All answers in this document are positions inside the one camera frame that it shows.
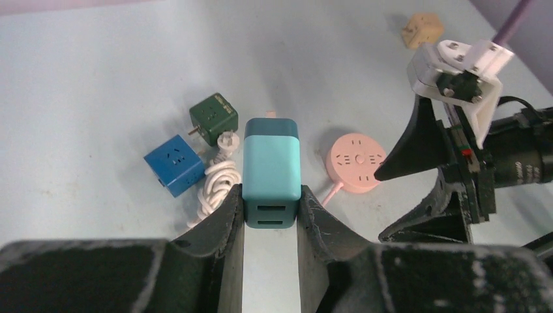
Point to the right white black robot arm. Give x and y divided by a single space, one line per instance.
517 151

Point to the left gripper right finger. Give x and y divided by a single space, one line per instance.
341 271

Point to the blue cube socket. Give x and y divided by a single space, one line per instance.
176 165

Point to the teal USB charger plug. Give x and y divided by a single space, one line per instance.
271 187

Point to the beige cube socket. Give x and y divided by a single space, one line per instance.
421 28

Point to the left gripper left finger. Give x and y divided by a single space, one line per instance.
200 271

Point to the pink round power strip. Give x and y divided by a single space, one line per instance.
351 164

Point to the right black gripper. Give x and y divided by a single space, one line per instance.
464 190

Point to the dark green cube socket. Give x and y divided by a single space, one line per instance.
213 116

